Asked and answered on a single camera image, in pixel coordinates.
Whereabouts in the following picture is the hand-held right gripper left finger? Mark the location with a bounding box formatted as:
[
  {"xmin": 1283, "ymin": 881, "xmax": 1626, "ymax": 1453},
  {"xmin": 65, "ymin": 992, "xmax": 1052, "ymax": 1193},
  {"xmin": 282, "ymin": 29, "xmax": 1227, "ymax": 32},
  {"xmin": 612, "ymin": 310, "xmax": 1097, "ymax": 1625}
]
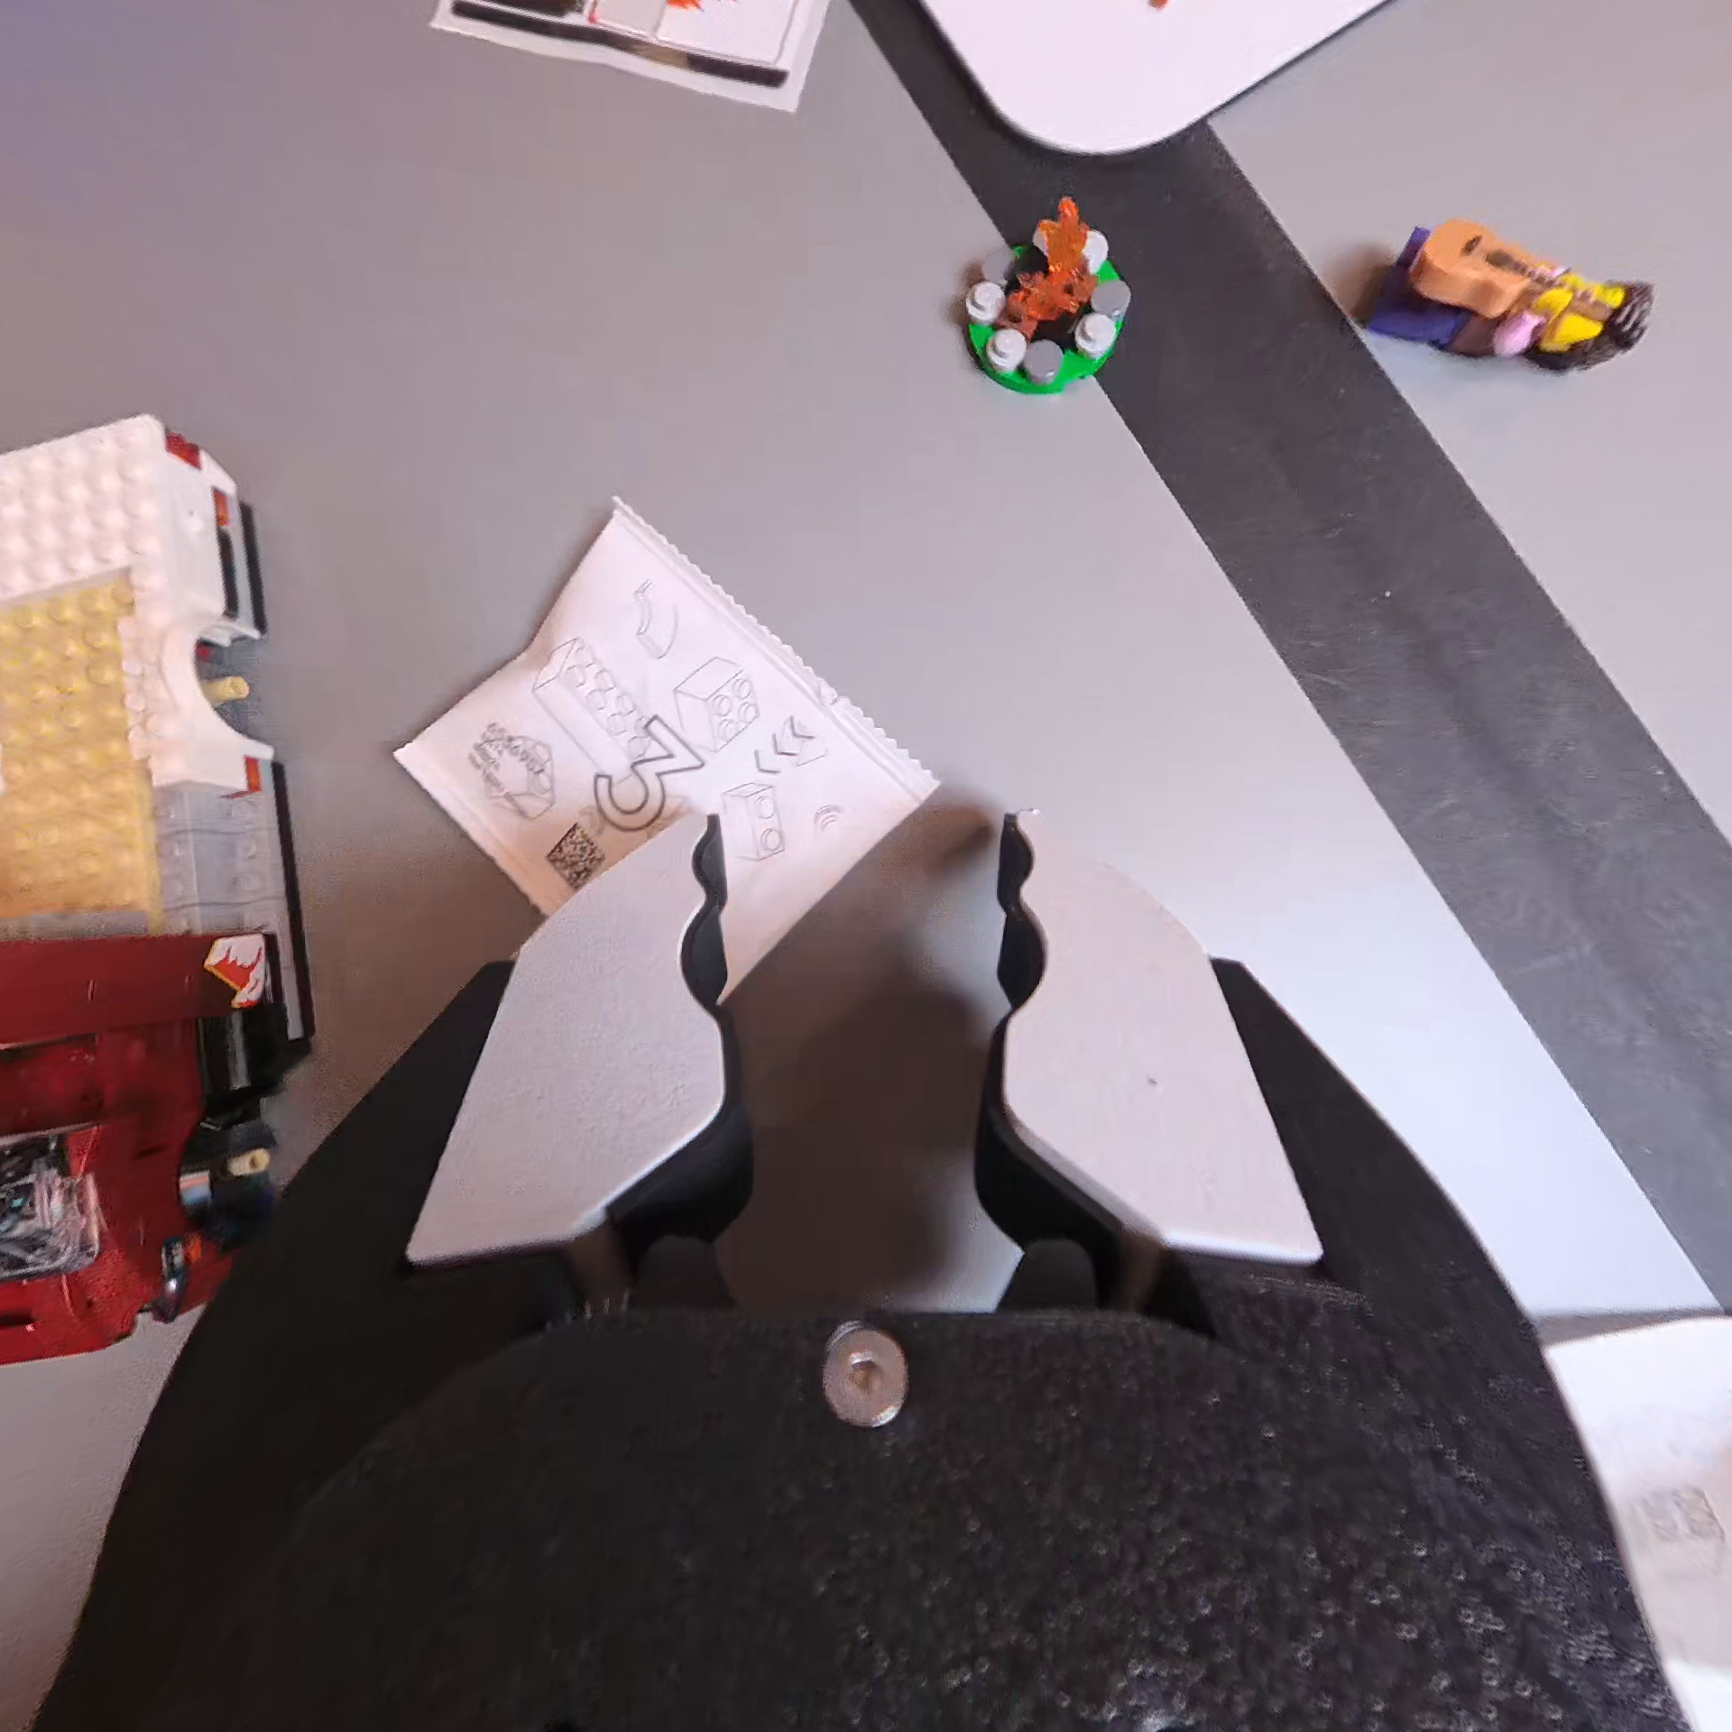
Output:
[{"xmin": 404, "ymin": 812, "xmax": 754, "ymax": 1266}]

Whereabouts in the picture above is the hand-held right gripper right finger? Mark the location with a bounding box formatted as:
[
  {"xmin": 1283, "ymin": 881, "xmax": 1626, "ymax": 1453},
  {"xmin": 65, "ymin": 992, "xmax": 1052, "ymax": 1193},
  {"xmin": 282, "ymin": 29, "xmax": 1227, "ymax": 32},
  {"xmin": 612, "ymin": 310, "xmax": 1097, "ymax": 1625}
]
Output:
[{"xmin": 973, "ymin": 808, "xmax": 1325, "ymax": 1270}]

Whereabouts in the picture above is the small white printed paper bag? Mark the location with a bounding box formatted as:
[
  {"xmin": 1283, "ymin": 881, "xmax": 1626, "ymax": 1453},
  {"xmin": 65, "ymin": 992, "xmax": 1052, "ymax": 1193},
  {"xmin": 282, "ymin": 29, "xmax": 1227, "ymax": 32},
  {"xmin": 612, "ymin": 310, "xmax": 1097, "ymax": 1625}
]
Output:
[{"xmin": 396, "ymin": 498, "xmax": 937, "ymax": 996}]

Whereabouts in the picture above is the large white printed paper bag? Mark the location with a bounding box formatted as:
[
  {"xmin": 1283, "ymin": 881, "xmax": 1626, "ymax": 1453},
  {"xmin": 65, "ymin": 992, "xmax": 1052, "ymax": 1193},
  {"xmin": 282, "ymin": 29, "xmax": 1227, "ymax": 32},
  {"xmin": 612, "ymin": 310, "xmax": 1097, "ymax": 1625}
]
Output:
[{"xmin": 1542, "ymin": 1319, "xmax": 1732, "ymax": 1681}]

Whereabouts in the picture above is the grey desk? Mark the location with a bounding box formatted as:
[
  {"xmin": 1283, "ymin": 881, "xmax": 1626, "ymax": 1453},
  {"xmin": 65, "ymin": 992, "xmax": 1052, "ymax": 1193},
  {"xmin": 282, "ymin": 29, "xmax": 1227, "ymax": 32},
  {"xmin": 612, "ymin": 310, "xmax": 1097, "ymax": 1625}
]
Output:
[{"xmin": 0, "ymin": 0, "xmax": 1732, "ymax": 1732}]

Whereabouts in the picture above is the white desk stand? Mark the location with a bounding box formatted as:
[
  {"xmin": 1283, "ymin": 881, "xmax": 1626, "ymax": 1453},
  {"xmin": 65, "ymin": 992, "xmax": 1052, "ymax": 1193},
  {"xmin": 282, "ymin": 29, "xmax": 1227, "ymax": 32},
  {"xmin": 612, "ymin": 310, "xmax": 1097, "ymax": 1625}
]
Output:
[{"xmin": 917, "ymin": 0, "xmax": 1395, "ymax": 157}]

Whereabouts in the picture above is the toy brick camper van model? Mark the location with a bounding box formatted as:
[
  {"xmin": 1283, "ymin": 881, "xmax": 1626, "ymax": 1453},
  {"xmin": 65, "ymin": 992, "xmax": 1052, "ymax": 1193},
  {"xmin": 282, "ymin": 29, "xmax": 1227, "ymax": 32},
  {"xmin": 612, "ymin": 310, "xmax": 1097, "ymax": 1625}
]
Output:
[{"xmin": 0, "ymin": 416, "xmax": 318, "ymax": 1366}]

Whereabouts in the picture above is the toy brick campfire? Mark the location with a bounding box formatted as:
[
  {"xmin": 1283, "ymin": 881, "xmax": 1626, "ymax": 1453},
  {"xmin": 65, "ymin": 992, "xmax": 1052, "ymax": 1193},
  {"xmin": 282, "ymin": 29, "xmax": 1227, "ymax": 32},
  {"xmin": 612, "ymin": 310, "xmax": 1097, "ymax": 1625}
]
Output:
[{"xmin": 963, "ymin": 198, "xmax": 1131, "ymax": 393}]

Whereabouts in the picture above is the toy minifigure with guitar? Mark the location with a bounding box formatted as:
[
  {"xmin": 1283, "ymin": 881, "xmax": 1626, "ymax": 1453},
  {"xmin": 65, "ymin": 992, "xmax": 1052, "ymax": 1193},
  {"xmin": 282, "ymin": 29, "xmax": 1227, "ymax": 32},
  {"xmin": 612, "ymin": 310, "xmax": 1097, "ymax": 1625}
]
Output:
[{"xmin": 1362, "ymin": 221, "xmax": 1655, "ymax": 369}]

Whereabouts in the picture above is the printed sticker sheet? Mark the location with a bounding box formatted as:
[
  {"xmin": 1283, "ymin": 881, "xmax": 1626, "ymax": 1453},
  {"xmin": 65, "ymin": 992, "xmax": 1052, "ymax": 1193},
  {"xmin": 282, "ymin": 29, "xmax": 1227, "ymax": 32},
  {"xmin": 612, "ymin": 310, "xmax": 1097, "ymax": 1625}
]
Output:
[{"xmin": 433, "ymin": 0, "xmax": 833, "ymax": 109}]

